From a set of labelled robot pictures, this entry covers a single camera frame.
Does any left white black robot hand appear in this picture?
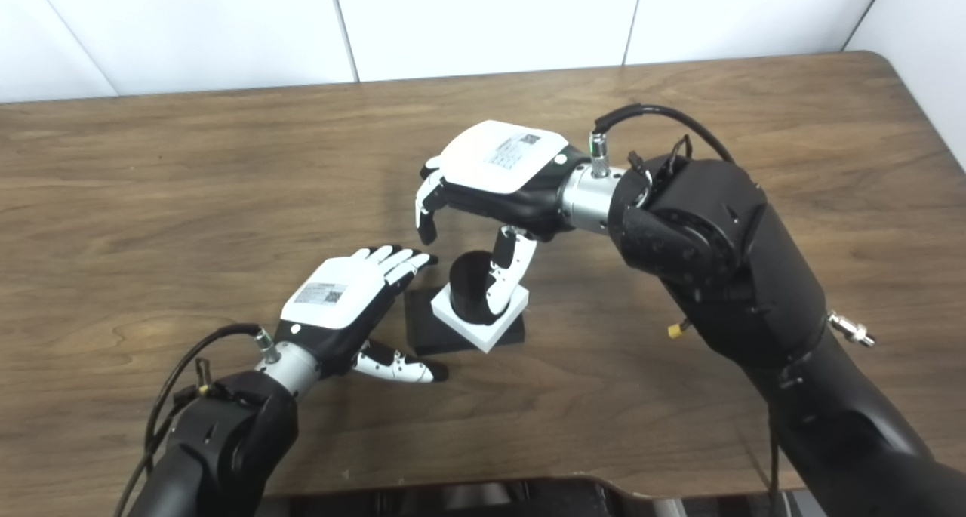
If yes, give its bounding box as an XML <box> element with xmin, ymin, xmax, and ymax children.
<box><xmin>273</xmin><ymin>245</ymin><xmax>450</xmax><ymax>386</ymax></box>

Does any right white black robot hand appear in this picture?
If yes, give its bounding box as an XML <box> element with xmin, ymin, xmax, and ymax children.
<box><xmin>414</xmin><ymin>120</ymin><xmax>593</xmax><ymax>318</ymax></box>

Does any black peg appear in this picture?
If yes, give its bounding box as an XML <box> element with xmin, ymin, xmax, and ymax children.
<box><xmin>404</xmin><ymin>250</ymin><xmax>527</xmax><ymax>357</ymax></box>

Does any white square piece with hole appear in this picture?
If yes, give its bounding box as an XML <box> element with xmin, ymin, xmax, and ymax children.
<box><xmin>430</xmin><ymin>282</ymin><xmax>530</xmax><ymax>354</ymax></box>

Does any black robot torso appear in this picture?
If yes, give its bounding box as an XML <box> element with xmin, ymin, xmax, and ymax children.
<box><xmin>260</xmin><ymin>475</ymin><xmax>808</xmax><ymax>517</ymax></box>

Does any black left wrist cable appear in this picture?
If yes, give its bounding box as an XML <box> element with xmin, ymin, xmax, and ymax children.
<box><xmin>113</xmin><ymin>322</ymin><xmax>272</xmax><ymax>517</ymax></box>

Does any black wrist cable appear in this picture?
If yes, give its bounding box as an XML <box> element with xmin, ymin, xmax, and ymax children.
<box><xmin>113</xmin><ymin>322</ymin><xmax>272</xmax><ymax>517</ymax></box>
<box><xmin>591</xmin><ymin>103</ymin><xmax>737</xmax><ymax>178</ymax></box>

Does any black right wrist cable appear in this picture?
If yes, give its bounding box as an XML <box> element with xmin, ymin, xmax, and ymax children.
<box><xmin>591</xmin><ymin>103</ymin><xmax>737</xmax><ymax>178</ymax></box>

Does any silver cable connector plug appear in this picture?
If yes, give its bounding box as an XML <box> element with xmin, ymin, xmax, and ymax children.
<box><xmin>828</xmin><ymin>311</ymin><xmax>876</xmax><ymax>348</ymax></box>

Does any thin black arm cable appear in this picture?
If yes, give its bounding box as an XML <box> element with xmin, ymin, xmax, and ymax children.
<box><xmin>766</xmin><ymin>419</ymin><xmax>782</xmax><ymax>503</ymax></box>

